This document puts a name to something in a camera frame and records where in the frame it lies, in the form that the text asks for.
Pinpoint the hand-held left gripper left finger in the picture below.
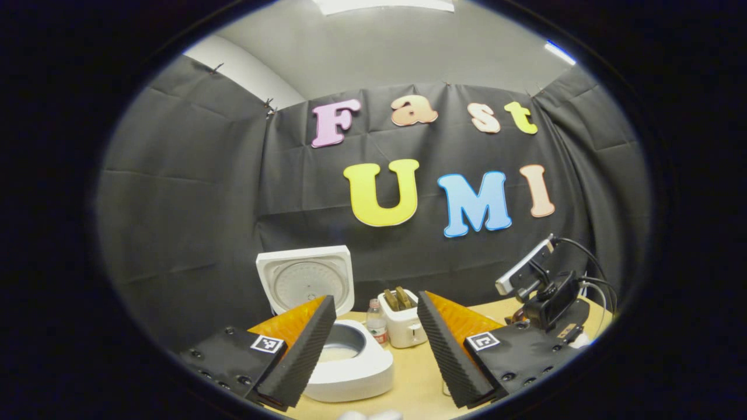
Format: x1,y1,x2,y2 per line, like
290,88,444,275
175,295,338,412

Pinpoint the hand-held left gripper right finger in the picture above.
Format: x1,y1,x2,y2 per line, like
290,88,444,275
416,290,584,410

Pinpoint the white rice cooker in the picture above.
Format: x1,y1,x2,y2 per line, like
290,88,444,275
256,245,395,403

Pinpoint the white toaster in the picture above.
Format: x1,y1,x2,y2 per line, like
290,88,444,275
378,286,428,349

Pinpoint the clear bottle with red label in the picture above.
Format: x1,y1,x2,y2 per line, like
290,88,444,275
366,299,389,346

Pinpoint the black backdrop cloth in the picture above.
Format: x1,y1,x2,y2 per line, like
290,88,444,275
96,55,651,351

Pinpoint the small ceiling light panel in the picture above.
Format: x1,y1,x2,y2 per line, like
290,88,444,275
544,40,577,66

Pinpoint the long ceiling light panel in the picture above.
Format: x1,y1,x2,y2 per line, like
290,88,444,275
312,0,455,15

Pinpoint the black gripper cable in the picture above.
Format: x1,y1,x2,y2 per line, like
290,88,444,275
578,277,619,319
554,236,612,295

